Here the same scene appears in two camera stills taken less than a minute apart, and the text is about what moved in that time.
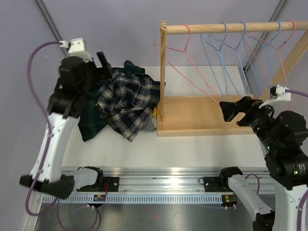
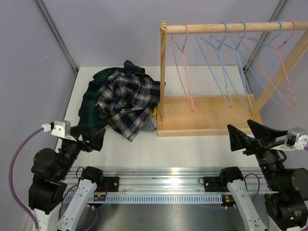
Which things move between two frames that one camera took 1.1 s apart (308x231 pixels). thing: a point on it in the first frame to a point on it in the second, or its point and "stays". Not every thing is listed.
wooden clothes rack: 203,115 stays
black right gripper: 247,104 to 267,141
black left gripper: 103,73 to 96,139
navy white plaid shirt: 126,101 stays
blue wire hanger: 268,54 to 271,59
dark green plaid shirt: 93,120 stays
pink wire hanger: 155,44 to 186,68
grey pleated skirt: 150,123 stays
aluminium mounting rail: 164,185 stays
